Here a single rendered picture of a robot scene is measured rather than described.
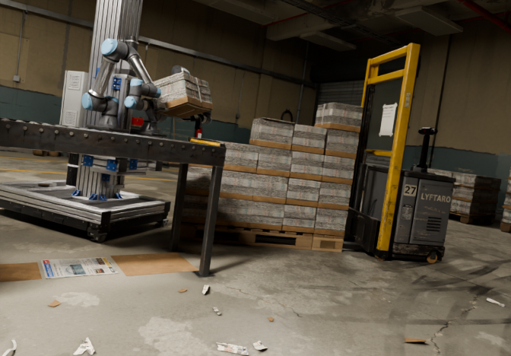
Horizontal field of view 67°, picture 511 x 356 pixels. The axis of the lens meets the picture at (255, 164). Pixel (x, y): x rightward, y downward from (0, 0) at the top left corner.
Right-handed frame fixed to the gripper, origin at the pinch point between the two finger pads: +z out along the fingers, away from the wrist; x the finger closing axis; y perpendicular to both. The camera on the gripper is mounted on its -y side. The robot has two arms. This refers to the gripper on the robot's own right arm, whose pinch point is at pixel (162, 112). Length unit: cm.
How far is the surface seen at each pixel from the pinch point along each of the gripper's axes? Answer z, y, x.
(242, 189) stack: 60, -65, -21
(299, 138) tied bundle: 85, -32, -72
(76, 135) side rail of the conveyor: -90, -26, -10
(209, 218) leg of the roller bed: -24, -80, -35
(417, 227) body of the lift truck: 137, -128, -144
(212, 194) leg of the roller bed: -24, -66, -40
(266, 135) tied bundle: 69, -25, -49
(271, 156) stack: 73, -42, -49
